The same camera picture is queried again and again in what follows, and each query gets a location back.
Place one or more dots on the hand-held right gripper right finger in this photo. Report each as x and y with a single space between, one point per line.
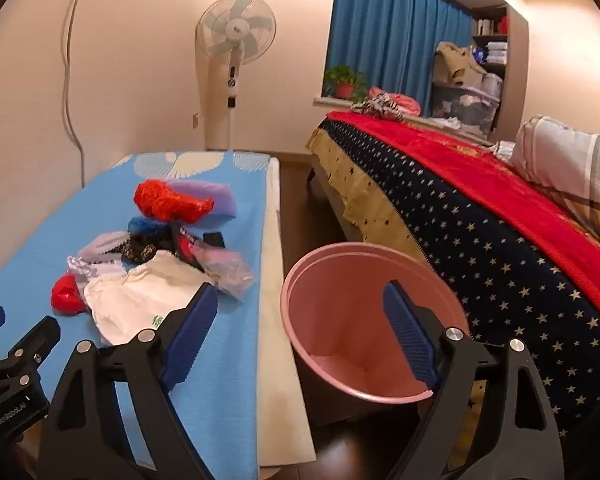
410 332

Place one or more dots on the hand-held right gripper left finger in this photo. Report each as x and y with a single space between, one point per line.
190 332

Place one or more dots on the small red plastic bag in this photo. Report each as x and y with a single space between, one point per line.
65 295

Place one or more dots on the pink trash bin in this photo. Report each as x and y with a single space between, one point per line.
340 310

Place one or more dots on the clear plastic bag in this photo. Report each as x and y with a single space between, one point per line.
230 270

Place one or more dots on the black red snack wrapper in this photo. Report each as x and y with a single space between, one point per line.
185 247

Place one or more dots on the translucent plastic wrapper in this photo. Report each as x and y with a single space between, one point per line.
85 266

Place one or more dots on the black patterned cloth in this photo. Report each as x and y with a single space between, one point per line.
140 250

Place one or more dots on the small black wrapper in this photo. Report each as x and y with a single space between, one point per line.
214 239

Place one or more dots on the red foam net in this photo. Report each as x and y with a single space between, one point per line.
170 205

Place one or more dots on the purple foam net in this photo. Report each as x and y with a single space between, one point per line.
215 195

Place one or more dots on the cream table pad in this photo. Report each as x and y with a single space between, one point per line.
280 385

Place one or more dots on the blue tablecloth with white feathers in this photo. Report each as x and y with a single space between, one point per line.
55 210

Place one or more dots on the yellow star bed skirt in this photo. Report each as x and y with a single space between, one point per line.
350 180

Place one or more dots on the red blanket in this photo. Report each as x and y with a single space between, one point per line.
455 160

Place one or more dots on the white cloth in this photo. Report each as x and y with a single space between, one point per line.
447 122
502 147

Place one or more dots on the striped clothing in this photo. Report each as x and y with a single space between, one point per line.
380 107

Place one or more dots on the pink clothing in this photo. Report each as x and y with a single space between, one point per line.
405 102

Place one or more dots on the large clear storage box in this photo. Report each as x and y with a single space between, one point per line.
460 105

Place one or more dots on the plaid pillow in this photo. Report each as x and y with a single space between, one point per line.
570 160

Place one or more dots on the white window sill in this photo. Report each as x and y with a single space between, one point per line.
330 101

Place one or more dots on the potted green plant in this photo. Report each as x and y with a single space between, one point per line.
345 90

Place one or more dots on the small clear storage box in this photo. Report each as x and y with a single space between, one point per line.
492 82

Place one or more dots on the beige coat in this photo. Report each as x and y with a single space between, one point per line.
452 60

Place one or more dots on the blue white tissue pack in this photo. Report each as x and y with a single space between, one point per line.
478 53

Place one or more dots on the stack of white towels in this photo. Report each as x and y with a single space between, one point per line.
497 52

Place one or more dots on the blue curtain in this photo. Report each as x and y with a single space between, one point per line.
395 35

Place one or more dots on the white standing fan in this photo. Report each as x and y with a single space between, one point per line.
235 25

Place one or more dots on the row of books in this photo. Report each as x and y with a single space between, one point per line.
485 26

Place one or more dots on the red box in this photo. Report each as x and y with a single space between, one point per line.
503 24

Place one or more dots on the wooden bookshelf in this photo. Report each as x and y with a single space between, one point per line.
490 10

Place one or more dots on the wall outlet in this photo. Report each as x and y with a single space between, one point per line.
196 121

